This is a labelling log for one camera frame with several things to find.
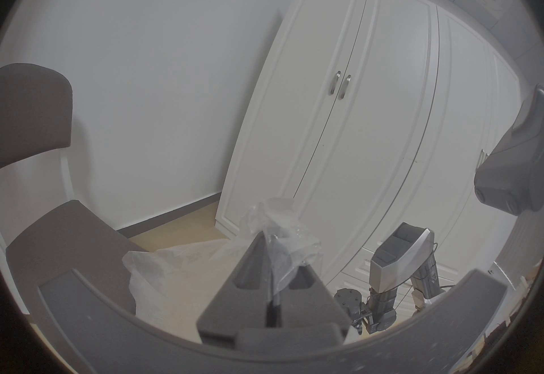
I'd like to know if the white wardrobe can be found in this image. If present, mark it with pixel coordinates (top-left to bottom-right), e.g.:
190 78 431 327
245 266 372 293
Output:
214 0 526 313

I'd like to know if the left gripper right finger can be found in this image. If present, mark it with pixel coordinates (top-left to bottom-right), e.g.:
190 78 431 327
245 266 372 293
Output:
272 264 350 348

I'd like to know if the clear plastic bag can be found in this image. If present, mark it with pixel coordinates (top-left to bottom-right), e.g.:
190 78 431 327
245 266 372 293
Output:
122 196 324 320

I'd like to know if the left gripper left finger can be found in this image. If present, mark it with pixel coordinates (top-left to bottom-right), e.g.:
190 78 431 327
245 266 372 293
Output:
196 232 273 349

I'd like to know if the grey padded chair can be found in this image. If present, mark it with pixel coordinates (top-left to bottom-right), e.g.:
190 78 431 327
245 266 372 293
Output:
0 63 150 324

